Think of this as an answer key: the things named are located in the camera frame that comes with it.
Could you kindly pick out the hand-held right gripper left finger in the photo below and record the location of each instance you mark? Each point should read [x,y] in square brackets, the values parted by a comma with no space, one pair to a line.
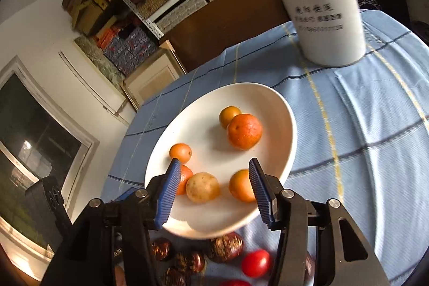
[167,192]

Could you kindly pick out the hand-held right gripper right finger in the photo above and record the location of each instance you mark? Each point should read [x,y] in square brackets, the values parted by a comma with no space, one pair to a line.
[263,195]

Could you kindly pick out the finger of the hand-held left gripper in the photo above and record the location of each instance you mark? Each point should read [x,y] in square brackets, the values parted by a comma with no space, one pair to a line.
[125,195]

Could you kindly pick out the tan round potato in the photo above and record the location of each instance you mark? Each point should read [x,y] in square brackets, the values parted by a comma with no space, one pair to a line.
[202,187]

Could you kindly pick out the dark purple passion fruit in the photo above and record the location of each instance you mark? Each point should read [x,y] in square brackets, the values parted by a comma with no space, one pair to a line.
[161,249]
[189,262]
[224,247]
[176,276]

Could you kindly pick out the red tomato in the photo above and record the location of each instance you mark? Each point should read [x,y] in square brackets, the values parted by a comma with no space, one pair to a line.
[256,262]

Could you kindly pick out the white plate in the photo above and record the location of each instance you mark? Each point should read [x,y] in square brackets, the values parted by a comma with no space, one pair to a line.
[207,125]

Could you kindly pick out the small orange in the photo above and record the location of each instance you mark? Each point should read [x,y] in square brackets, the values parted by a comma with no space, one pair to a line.
[185,178]
[181,152]
[240,185]

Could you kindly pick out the large textured orange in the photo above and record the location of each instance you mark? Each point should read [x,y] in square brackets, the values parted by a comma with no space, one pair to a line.
[244,132]

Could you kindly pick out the window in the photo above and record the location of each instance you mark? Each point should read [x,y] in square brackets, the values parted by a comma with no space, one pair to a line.
[40,138]

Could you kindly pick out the smooth yellow-orange citrus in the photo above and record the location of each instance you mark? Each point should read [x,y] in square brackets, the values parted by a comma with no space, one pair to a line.
[227,114]

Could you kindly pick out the blue checked tablecloth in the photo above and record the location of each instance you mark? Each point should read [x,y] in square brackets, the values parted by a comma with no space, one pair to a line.
[352,138]

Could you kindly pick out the white leaning board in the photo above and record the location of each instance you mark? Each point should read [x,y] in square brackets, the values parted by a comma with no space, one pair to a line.
[94,85]

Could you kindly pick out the marble patterned box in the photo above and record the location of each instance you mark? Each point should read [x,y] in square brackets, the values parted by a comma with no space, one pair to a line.
[100,61]

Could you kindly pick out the stack of blue patterned boxes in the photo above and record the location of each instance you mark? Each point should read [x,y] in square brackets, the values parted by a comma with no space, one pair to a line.
[132,49]

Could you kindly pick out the orange box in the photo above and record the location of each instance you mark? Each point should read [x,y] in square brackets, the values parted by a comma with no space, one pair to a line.
[107,36]

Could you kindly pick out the brown wooden board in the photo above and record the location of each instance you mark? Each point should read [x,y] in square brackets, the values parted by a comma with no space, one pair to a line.
[218,28]

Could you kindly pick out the white thermos jug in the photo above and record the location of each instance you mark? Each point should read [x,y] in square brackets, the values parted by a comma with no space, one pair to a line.
[318,4]

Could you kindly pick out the beige picture frame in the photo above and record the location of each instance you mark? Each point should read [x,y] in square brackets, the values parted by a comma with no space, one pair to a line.
[150,81]

